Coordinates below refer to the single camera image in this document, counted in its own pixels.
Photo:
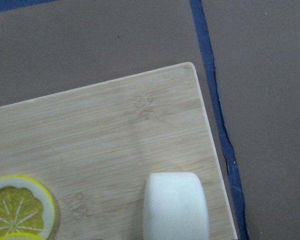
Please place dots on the white steamed bun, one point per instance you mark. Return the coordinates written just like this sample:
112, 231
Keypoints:
175, 207

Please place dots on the bamboo cutting board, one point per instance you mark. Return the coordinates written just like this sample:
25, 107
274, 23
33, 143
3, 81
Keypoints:
94, 147

